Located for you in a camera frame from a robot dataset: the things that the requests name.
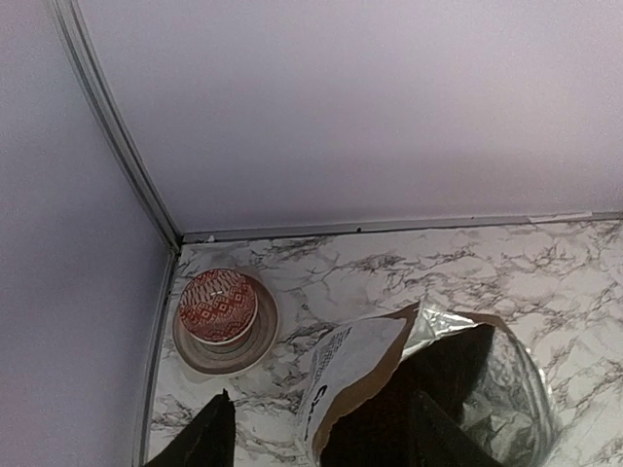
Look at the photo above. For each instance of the red patterned ceramic bowl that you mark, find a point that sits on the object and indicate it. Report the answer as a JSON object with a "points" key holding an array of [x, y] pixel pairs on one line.
{"points": [[217, 305]]}

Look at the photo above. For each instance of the beige ceramic plate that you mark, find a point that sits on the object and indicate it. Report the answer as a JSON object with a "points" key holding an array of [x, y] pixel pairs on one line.
{"points": [[236, 355]]}

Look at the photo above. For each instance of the brown white dog food bag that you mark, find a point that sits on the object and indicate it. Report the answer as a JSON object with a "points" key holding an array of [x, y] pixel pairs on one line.
{"points": [[355, 409]]}

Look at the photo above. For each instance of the left aluminium frame post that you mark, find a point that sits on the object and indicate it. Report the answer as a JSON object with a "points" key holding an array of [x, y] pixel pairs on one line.
{"points": [[79, 49]]}

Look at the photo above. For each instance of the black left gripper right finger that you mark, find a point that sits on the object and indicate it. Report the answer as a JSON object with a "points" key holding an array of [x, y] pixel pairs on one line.
{"points": [[438, 441]]}

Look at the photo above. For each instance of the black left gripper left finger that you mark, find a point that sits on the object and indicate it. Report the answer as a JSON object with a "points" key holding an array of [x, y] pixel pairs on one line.
{"points": [[207, 441]]}

